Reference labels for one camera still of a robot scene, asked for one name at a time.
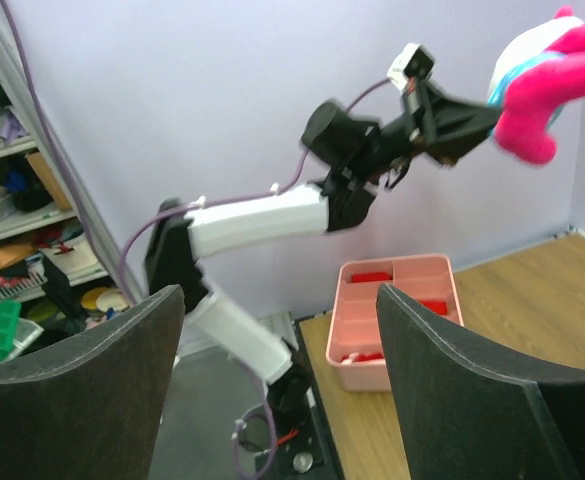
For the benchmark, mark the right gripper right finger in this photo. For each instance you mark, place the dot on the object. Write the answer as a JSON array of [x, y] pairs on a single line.
[[471, 408]]

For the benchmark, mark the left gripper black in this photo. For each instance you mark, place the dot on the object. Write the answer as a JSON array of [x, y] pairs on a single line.
[[445, 128]]

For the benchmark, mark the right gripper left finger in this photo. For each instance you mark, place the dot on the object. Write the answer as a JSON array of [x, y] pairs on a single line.
[[89, 407]]

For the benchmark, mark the white panda plush blue dress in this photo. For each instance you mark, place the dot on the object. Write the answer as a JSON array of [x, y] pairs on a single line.
[[535, 76]]

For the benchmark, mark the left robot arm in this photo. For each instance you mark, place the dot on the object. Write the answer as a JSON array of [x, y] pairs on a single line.
[[358, 153]]

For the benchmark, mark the cluttered storage shelf background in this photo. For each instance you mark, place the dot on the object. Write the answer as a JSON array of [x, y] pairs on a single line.
[[52, 285]]

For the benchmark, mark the pink divided tray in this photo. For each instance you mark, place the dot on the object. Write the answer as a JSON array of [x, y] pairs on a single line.
[[354, 325]]

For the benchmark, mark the red white item in tray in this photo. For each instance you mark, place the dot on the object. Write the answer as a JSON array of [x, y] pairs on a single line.
[[362, 357]]

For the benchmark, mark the red block in tray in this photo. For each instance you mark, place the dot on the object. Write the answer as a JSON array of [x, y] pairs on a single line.
[[367, 277]]

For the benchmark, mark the red block under camera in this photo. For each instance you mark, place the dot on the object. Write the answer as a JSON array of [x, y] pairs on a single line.
[[439, 307]]

